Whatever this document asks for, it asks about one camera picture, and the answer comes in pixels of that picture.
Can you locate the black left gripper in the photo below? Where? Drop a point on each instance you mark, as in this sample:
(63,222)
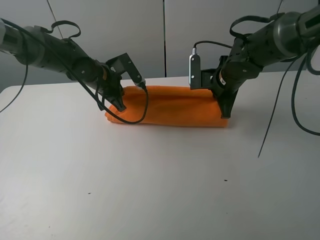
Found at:
(108,87)

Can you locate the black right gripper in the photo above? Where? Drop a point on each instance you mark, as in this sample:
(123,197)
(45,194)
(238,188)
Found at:
(227,80)

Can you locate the orange towel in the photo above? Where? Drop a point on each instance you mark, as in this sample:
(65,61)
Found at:
(175,106)

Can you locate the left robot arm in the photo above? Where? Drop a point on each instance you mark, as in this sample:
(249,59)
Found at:
(35,46)

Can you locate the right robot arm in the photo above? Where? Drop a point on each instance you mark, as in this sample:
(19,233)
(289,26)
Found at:
(285,36)

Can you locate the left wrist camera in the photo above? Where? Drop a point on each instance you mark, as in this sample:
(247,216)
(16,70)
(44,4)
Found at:
(132,67)

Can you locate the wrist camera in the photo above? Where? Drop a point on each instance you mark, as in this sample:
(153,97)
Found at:
(199,79)
(132,67)

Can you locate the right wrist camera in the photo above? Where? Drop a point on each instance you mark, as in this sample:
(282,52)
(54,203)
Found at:
(199,79)

